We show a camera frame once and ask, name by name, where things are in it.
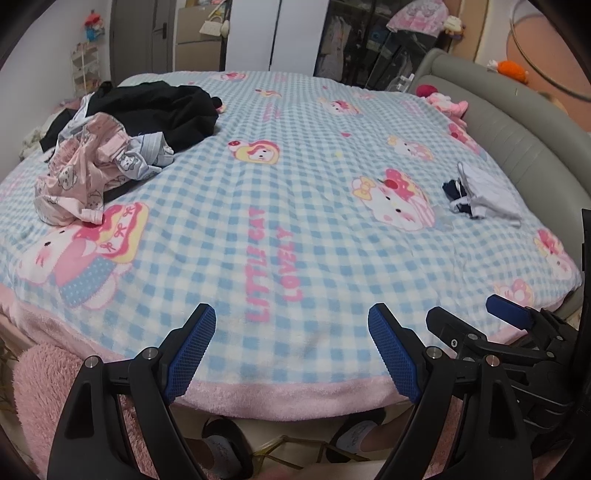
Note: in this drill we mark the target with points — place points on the orange plush toy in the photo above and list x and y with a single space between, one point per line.
510 69

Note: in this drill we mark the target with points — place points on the dark glass cabinet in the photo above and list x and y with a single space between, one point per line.
360 41

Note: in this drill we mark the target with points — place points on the white handbag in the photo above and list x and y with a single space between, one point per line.
214 26

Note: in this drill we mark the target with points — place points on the white wardrobe door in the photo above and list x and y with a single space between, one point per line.
272 34

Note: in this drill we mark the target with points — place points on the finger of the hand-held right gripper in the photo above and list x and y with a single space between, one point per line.
445 323
508 310

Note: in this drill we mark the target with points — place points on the navy and white garment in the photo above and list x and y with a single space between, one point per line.
489 194

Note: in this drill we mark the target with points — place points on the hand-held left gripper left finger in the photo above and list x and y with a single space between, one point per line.
194 350

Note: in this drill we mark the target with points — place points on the black slipper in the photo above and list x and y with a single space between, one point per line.
221 445
355 434

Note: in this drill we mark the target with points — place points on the black garment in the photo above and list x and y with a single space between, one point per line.
157 106

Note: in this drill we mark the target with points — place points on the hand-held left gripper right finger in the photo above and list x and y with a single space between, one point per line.
392 350

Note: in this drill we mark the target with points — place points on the white shelf rack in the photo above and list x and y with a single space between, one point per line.
85 69

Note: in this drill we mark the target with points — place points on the cardboard box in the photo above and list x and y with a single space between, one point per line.
198 46

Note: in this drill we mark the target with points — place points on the small white plush toy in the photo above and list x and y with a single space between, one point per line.
455 25

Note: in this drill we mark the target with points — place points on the pink fluffy bed cover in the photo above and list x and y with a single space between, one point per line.
37 392

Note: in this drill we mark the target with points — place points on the blue checked printed blanket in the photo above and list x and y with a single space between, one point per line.
300 184

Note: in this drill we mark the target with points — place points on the white grey printed garment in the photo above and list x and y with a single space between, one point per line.
138 157

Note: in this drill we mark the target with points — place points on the grey padded bed headboard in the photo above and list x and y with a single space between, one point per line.
508 120

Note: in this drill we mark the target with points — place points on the red and blue plush toy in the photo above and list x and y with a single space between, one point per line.
93 25

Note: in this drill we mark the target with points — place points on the grey door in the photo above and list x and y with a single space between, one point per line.
138 37

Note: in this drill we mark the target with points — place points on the pink printed pants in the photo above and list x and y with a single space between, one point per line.
78 184

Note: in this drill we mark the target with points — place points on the large pink plush toy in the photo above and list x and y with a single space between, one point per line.
418 16

